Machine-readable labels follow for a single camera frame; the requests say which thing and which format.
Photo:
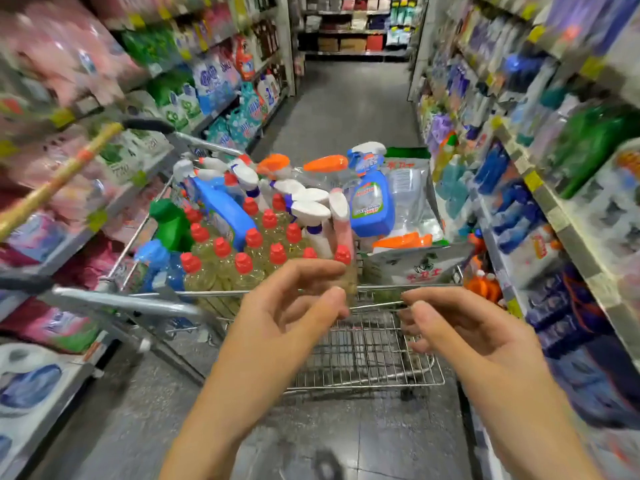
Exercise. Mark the distant store shelving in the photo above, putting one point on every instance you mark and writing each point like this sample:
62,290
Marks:
350,25

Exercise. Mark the large green white cleaner pouch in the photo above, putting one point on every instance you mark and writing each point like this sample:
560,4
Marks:
405,152
415,265

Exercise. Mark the person's right forearm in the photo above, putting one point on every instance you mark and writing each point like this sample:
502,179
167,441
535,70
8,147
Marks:
530,435

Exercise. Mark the row of purple cleaner bottles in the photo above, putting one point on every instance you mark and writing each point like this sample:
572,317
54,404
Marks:
440,130

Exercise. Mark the person's left hand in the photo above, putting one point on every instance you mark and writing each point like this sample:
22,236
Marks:
280,325

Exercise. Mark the stack of pink detergent pouches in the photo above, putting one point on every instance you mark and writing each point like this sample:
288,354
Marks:
60,55

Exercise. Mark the person's right hand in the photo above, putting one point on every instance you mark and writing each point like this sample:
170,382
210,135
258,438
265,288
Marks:
475,340

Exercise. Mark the store shelving with refill pouches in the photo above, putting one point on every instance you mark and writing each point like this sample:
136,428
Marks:
70,240

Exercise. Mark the blue pump cleaner bottle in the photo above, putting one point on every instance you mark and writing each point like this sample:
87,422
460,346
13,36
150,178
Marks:
225,210

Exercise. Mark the cluster of teal cleaner bottles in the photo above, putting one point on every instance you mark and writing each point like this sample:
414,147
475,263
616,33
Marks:
452,190

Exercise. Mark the cluster of yellow red-capped bottles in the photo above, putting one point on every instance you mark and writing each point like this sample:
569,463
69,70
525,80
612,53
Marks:
250,260

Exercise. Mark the row of green white pouches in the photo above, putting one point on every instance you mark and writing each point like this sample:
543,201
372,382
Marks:
165,95

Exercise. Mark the row of teal blue pouches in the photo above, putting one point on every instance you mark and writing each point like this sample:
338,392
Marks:
235,120

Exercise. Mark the cluster of blue cleaner bottles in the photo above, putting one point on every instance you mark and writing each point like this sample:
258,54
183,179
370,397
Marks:
505,195

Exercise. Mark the grey shopping cart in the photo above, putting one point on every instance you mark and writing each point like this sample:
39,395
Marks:
370,360

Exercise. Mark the green capped cleaner bottle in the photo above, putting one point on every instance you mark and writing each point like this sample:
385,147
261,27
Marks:
172,230

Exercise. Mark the stack of white blue pouches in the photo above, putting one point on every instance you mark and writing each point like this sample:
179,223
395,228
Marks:
30,385

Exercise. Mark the cluster of green cleaner bottles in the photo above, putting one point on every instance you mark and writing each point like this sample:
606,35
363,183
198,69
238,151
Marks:
590,145

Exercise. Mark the cluster of orange trigger sprayers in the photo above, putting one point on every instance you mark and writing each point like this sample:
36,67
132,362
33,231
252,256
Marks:
485,288

